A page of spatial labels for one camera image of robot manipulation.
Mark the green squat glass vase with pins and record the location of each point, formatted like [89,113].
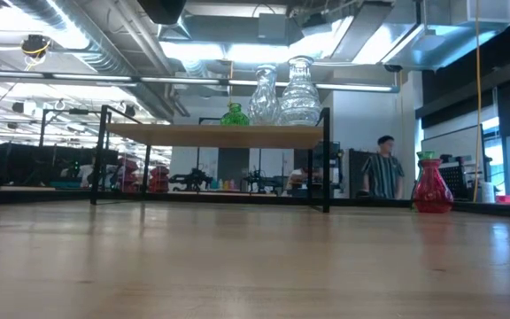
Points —
[235,117]

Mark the clear swirl glass vase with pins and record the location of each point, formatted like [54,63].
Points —
[264,104]

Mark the clear ribbed glass vase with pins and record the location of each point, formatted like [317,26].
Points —
[300,99]

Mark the red bulbous glass vase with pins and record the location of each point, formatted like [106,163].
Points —
[432,190]

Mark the background black robot arm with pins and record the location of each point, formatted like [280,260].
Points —
[190,179]
[259,181]

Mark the person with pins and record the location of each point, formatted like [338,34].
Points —
[299,176]
[383,170]
[84,171]

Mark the black equipment rack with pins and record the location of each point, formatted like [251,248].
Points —
[335,155]

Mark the red bin stack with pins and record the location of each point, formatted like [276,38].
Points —
[126,175]
[159,177]

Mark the black panel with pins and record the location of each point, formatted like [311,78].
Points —
[354,177]

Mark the bright ceiling light panel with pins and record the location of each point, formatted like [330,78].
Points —
[193,51]

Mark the grey ceiling box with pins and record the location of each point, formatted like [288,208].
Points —
[272,28]

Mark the teal tray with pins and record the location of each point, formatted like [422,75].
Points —
[64,184]

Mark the black perforated rack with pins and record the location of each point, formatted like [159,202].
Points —
[458,181]

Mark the black curtain partition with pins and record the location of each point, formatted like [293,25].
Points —
[25,161]

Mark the white paper roll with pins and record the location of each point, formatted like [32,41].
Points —
[487,192]

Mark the wooden shelf black metal frame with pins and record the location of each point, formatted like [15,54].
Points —
[215,135]

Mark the background black frame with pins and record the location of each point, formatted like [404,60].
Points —
[208,119]

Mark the black aluminium rig frame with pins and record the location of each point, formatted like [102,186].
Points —
[193,198]

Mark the black ceiling camera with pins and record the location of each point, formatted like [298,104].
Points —
[392,68]

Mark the silver ceiling duct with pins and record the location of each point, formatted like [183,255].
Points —
[104,57]

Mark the large white ceiling duct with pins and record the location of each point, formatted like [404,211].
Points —
[436,49]

